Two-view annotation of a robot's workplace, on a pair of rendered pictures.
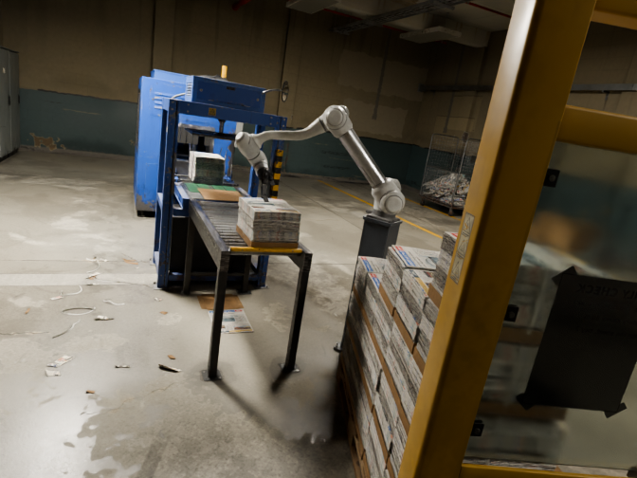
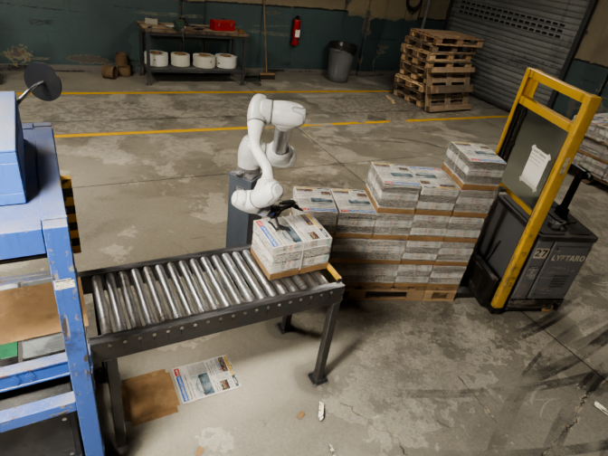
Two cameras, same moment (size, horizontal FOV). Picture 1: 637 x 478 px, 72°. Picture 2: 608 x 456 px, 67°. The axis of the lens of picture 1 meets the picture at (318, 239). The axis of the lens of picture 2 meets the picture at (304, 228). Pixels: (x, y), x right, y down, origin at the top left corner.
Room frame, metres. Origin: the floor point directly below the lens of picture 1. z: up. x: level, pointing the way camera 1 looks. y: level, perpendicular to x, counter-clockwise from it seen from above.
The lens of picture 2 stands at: (2.80, 2.57, 2.43)
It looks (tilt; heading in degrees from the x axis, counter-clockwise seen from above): 31 degrees down; 263
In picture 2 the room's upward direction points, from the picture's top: 9 degrees clockwise
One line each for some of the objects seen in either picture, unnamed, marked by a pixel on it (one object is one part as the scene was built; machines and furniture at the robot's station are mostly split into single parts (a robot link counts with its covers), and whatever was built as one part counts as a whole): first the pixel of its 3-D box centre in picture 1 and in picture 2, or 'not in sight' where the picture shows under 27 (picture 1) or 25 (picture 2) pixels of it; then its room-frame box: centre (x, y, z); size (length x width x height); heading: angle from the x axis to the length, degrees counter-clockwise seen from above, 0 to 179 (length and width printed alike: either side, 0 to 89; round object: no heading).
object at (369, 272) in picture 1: (398, 373); (360, 245); (1.97, -0.51, 0.42); 1.17 x 0.39 x 0.83; 6
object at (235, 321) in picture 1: (229, 321); (206, 377); (3.04, 0.57, 0.00); 0.37 x 0.28 x 0.01; 26
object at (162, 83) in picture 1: (185, 137); not in sight; (6.39, 2.12, 1.04); 1.51 x 1.30 x 2.07; 26
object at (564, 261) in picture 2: not in sight; (527, 252); (0.45, -0.68, 0.40); 0.69 x 0.55 x 0.80; 96
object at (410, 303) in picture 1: (455, 314); (428, 190); (1.54, -0.55, 0.95); 0.38 x 0.29 x 0.23; 96
